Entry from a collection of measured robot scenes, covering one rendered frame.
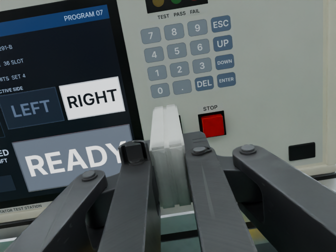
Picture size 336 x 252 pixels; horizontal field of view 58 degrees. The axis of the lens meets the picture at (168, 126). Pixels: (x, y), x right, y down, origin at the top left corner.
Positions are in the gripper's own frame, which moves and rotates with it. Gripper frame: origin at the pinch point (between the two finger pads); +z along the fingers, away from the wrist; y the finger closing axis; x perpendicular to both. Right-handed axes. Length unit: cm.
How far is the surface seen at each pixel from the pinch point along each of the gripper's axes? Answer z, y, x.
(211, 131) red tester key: 9.4, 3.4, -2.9
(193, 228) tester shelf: 7.1, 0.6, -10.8
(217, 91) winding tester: 10.1, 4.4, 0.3
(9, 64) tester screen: 10.0, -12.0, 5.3
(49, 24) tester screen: 9.9, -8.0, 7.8
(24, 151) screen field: 9.9, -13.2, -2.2
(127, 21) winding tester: 10.0, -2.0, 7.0
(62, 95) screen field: 10.0, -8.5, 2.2
